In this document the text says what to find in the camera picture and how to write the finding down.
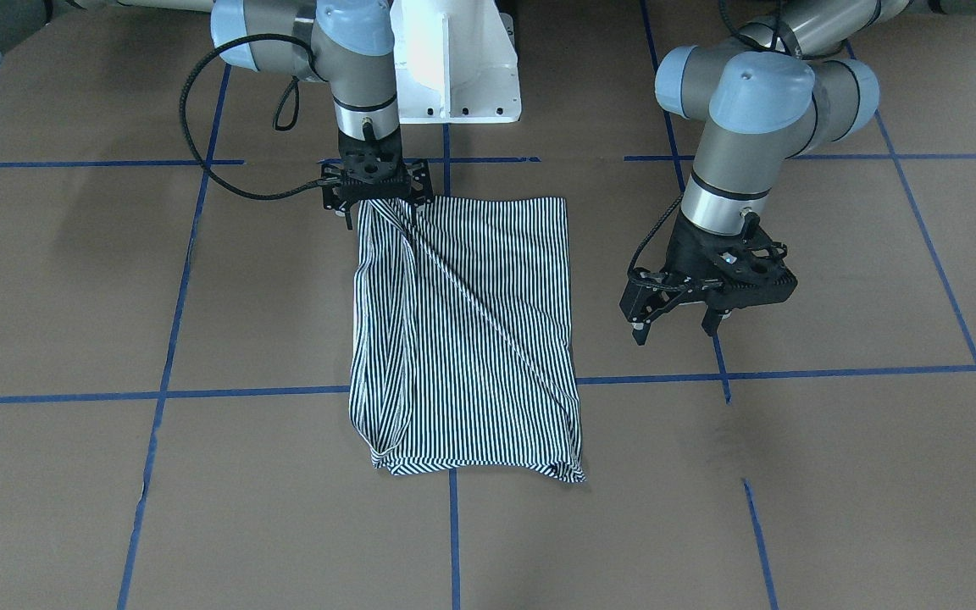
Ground navy white striped polo shirt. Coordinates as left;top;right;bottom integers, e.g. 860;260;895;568
349;196;586;484

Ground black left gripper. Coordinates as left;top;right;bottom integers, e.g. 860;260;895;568
619;211;798;345

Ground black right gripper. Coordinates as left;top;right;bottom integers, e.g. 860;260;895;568
320;129;434;231

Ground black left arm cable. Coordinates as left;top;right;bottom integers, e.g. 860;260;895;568
628;0;794;280

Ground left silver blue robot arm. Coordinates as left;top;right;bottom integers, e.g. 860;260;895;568
620;1;976;366

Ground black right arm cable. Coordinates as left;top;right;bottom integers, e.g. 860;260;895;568
179;32;345;202

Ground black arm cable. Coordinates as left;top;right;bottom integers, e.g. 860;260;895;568
179;32;345;202
628;0;794;280

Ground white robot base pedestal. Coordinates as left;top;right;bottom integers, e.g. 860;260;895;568
391;1;523;126

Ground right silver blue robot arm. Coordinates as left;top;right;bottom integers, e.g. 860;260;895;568
0;1;434;230

